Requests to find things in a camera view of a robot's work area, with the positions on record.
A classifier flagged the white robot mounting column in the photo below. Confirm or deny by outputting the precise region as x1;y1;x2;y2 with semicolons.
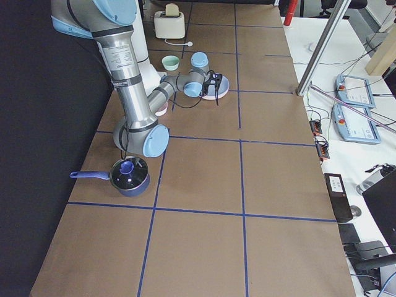
131;0;161;95

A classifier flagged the white toaster power cable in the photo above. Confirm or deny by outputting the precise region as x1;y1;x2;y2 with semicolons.
163;37;194;48

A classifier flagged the teach pendant tablet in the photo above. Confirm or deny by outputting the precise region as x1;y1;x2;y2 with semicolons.
335;74;376;109
332;103;381;144

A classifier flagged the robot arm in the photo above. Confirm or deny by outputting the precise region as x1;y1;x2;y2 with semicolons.
51;1;209;157

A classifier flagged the pink bowl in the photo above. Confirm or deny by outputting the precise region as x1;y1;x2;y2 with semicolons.
155;102;168;117

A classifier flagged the red cylinder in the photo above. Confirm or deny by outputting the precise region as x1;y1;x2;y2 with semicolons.
283;0;299;27

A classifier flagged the pink plate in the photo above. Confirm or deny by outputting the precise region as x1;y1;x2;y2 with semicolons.
202;88;228;100

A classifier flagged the near teach pendant tablet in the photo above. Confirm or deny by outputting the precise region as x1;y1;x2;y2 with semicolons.
332;103;381;144

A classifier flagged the black box with label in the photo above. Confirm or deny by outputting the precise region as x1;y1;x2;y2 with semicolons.
324;173;353;223

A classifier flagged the blue plate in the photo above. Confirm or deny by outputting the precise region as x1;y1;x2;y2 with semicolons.
208;76;230;90

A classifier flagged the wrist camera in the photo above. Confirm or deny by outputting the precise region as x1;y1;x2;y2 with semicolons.
201;70;223;98

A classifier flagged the dark blue saucepan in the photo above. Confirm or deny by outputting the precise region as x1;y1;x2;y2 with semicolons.
69;156;150;197

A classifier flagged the bread slice in toaster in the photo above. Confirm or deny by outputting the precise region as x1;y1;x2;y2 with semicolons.
165;3;180;17

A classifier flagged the far teach pendant tablet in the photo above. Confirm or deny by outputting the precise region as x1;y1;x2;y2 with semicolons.
335;74;376;109

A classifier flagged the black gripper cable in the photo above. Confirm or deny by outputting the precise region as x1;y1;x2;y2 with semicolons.
168;79;221;109

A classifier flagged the white toaster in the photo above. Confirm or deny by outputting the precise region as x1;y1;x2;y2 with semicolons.
154;11;186;39

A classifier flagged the green bowl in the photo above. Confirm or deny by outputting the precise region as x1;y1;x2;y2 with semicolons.
161;55;179;71

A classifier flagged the aluminium frame post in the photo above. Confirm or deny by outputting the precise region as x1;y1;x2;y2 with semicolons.
296;0;351;96

